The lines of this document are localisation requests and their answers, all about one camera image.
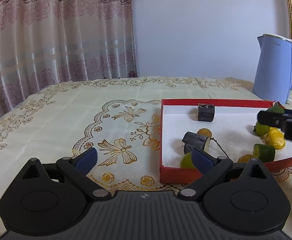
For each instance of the pink patterned curtain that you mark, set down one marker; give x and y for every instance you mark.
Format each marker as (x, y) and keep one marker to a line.
(48, 42)

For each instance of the red cardboard box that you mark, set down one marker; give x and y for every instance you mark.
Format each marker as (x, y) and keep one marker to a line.
(175, 120)

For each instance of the dark sugarcane piece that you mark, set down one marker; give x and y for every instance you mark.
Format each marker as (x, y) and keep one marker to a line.
(205, 112)
(194, 143)

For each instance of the small green tomato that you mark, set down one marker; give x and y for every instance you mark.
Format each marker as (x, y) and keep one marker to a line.
(185, 162)

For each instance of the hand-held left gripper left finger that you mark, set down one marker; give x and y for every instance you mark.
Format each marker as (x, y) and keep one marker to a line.
(87, 160)

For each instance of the large green tomato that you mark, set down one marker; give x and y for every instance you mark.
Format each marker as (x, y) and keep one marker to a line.
(262, 128)

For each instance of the cut green cucumber piece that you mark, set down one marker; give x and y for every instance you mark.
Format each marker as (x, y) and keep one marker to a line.
(264, 152)

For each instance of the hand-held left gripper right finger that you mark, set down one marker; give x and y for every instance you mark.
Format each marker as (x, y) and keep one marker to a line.
(202, 161)

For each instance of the blue electric kettle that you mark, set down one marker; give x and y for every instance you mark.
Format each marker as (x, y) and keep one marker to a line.
(270, 67)

